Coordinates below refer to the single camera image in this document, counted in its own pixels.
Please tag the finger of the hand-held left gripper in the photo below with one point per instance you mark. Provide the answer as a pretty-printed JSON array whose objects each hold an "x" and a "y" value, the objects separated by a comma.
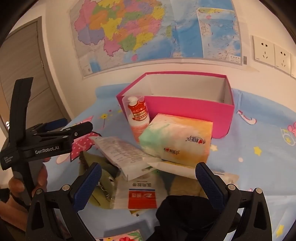
[
  {"x": 78, "y": 131},
  {"x": 55, "y": 124}
]

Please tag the colourful book under box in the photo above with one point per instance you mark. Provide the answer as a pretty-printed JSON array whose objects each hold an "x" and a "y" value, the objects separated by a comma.
[{"x": 175, "y": 139}]

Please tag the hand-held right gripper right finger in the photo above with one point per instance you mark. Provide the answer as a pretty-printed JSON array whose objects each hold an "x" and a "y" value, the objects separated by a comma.
[{"x": 208, "y": 183}]

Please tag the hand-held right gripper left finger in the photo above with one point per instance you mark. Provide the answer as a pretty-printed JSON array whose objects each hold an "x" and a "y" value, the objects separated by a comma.
[{"x": 89, "y": 183}]

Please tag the grey door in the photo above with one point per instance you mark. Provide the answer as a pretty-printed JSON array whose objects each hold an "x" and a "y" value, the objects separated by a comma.
[{"x": 27, "y": 58}]

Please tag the black scrunchie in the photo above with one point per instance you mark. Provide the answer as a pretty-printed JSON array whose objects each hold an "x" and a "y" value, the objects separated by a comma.
[{"x": 180, "y": 213}]

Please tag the door hinge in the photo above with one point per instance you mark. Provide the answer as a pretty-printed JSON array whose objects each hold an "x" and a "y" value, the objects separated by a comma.
[{"x": 42, "y": 63}]

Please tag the beige plush toy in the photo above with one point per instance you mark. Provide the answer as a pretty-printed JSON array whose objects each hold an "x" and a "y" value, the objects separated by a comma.
[{"x": 185, "y": 185}]

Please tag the person's left hand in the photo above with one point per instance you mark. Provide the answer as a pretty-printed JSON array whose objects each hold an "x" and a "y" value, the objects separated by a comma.
[{"x": 17, "y": 186}]

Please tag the floral print packet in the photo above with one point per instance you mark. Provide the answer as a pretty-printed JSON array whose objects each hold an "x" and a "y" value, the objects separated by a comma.
[{"x": 120, "y": 236}]

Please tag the pink cardboard box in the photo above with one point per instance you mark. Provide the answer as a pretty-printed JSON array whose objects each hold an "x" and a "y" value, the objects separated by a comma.
[{"x": 185, "y": 109}]

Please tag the clear packet with printed label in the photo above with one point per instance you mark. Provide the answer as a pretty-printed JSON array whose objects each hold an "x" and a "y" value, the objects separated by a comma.
[{"x": 120, "y": 150}]

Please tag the green plush dinosaur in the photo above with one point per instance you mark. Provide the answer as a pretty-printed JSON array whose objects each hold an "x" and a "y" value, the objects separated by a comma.
[{"x": 109, "y": 177}]

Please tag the white packet with red label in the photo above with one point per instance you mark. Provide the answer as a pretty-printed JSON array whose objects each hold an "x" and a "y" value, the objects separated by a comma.
[{"x": 138, "y": 192}]

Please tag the colourful wall map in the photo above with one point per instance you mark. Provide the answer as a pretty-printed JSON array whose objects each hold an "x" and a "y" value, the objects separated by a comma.
[{"x": 138, "y": 27}]

